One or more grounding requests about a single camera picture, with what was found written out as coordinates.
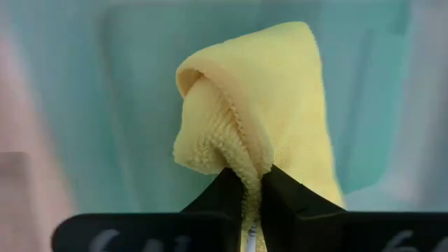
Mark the yellow microfiber towel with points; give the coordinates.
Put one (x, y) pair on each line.
(280, 105)

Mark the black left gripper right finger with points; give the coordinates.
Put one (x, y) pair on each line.
(332, 231)

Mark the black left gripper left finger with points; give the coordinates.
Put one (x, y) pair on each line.
(175, 231)

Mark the teal translucent plastic bin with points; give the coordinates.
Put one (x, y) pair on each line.
(105, 105)

